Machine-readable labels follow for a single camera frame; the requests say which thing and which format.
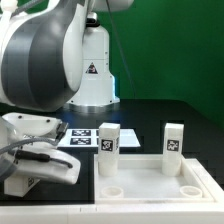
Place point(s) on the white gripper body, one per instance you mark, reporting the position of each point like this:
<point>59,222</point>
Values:
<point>33,156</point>

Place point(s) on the white square tabletop tray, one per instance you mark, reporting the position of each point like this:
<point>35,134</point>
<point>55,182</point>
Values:
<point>139,180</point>

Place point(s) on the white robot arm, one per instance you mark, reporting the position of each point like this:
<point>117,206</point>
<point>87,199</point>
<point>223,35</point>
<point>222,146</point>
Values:
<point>49,59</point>

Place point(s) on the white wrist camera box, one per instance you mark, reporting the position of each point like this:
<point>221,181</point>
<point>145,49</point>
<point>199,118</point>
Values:
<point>36,125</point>

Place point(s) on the black camera on stand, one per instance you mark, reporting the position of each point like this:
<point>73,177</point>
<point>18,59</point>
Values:
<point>92,20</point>

